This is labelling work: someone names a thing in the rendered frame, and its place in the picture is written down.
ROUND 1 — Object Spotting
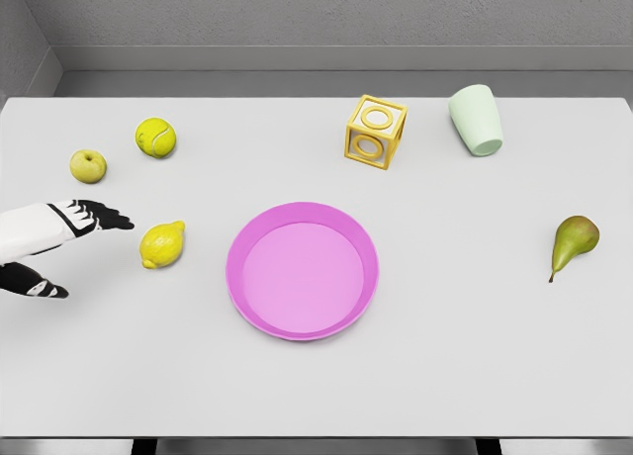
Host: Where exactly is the yellow open-frame cube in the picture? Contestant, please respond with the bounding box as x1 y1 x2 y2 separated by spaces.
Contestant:
343 94 409 172

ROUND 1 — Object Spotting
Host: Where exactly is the pink round plate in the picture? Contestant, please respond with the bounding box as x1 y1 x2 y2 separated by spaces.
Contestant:
226 201 381 342

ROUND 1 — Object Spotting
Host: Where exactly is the yellow-green apple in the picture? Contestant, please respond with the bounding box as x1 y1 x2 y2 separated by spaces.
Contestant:
68 148 108 185

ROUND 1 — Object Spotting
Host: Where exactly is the pale green cup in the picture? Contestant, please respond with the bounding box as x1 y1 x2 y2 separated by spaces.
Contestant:
448 83 504 157

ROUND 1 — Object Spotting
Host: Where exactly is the green pear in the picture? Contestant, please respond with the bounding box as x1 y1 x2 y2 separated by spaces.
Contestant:
548 215 601 284

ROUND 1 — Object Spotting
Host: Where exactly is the yellow-green tennis ball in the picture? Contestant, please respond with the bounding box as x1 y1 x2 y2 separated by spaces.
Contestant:
135 117 178 159

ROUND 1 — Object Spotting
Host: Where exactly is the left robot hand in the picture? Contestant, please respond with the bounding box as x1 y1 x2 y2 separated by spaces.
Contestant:
0 199 136 300

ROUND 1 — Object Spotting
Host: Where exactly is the yellow lemon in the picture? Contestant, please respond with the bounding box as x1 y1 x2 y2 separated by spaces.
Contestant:
138 220 187 270

